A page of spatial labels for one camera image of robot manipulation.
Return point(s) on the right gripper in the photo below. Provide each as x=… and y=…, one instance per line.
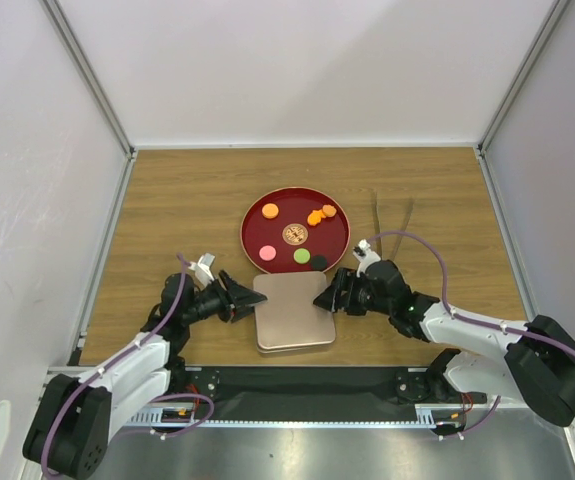
x=344, y=280

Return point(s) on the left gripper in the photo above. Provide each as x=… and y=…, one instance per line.
x=244, y=299

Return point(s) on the tin lid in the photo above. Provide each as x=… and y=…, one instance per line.
x=288, y=319

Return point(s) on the metal tongs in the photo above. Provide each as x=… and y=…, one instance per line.
x=389, y=216

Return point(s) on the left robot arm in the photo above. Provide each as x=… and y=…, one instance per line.
x=78, y=416

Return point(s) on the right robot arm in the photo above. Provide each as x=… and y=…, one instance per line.
x=532, y=362

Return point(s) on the black sandwich cookie lower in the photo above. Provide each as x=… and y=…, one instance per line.
x=319, y=263

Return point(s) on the green sandwich cookie lower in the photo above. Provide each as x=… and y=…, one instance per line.
x=301, y=256

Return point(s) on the square cookie tin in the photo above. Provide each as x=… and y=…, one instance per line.
x=315, y=349

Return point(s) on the pink sandwich cookie lower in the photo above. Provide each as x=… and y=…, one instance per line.
x=267, y=253

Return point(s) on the red round tray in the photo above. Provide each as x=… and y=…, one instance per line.
x=290, y=230

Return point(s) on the orange fish cookie lower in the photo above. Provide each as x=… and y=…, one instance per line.
x=315, y=217

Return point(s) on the orange flower cookie on tray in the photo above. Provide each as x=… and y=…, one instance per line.
x=328, y=211

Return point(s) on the orange round cookie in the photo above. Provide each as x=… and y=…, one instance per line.
x=270, y=211

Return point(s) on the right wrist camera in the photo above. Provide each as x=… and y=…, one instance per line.
x=365, y=256

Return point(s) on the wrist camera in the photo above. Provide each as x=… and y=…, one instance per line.
x=202, y=269
x=365, y=256

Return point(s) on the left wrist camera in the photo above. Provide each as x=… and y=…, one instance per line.
x=202, y=269

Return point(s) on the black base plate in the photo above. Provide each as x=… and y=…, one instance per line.
x=320, y=394

